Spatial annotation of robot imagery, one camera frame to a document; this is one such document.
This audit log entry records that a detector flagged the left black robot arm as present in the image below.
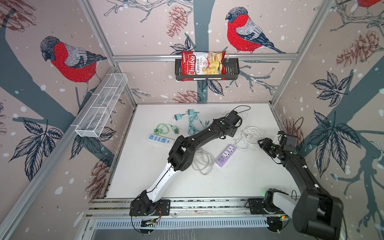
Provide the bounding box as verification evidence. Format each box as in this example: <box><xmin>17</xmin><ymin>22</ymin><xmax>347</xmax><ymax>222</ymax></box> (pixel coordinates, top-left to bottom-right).
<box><xmin>130</xmin><ymin>110</ymin><xmax>243</xmax><ymax>217</ymax></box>

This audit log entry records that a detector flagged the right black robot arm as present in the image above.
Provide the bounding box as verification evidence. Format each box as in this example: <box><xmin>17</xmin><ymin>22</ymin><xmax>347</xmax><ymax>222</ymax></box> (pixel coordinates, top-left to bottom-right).
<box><xmin>258</xmin><ymin>131</ymin><xmax>344</xmax><ymax>240</ymax></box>

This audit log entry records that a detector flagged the teal charger adapter far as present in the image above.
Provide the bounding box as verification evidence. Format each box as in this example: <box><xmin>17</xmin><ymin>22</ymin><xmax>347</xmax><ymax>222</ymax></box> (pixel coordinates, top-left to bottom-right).
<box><xmin>187</xmin><ymin>109</ymin><xmax>198</xmax><ymax>117</ymax></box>

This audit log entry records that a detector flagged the teal charger adapter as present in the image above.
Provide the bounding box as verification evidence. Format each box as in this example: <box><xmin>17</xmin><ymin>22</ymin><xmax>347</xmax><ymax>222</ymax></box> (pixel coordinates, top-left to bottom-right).
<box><xmin>187</xmin><ymin>109</ymin><xmax>198</xmax><ymax>117</ymax></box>
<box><xmin>174</xmin><ymin>114</ymin><xmax>184</xmax><ymax>121</ymax></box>

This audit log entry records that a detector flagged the teal charger adapter near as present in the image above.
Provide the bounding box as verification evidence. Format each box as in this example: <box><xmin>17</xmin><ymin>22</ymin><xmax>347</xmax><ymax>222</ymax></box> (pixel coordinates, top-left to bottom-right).
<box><xmin>174</xmin><ymin>114</ymin><xmax>184</xmax><ymax>121</ymax></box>

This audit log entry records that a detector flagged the green charger adapter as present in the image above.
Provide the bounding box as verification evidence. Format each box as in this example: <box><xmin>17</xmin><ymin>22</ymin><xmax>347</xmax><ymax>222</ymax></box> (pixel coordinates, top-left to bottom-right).
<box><xmin>171</xmin><ymin>126</ymin><xmax>179</xmax><ymax>134</ymax></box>

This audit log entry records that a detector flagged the white blue power strip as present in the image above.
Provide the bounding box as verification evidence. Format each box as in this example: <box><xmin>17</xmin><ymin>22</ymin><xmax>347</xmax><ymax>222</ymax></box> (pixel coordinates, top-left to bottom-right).
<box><xmin>147</xmin><ymin>134</ymin><xmax>175</xmax><ymax>148</ymax></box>

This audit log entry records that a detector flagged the red cassava chips bag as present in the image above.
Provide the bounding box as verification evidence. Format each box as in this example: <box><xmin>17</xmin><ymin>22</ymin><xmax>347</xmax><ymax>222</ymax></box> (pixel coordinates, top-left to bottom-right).
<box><xmin>181</xmin><ymin>51</ymin><xmax>226</xmax><ymax>81</ymax></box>

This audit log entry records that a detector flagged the teal charging cable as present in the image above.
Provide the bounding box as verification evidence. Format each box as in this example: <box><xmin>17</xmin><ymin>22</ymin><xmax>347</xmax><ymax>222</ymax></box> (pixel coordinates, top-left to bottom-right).
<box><xmin>182</xmin><ymin>111</ymin><xmax>211</xmax><ymax>136</ymax></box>

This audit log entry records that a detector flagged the grey power strip cord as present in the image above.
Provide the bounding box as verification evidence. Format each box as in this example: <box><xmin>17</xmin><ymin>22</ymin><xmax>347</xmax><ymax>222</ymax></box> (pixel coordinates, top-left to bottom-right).
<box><xmin>172</xmin><ymin>139</ymin><xmax>216</xmax><ymax>176</ymax></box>

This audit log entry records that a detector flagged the black wall basket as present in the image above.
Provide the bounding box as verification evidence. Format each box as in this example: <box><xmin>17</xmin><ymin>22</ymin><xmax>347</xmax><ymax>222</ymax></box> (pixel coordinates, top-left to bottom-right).
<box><xmin>175</xmin><ymin>58</ymin><xmax>240</xmax><ymax>81</ymax></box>

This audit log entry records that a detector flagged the green charging cable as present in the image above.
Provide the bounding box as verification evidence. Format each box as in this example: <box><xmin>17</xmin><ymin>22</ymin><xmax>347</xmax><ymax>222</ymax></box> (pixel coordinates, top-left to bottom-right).
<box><xmin>153</xmin><ymin>122</ymin><xmax>173</xmax><ymax>135</ymax></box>

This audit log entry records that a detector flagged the white wire wall basket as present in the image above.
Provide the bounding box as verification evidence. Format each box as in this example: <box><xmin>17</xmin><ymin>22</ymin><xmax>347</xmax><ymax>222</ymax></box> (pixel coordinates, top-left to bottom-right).
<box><xmin>75</xmin><ymin>73</ymin><xmax>128</xmax><ymax>138</ymax></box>

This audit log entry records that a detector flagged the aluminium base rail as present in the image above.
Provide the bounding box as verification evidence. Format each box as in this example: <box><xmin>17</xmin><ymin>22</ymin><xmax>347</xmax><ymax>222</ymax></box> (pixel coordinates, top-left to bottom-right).
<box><xmin>85</xmin><ymin>198</ymin><xmax>292</xmax><ymax>231</ymax></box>

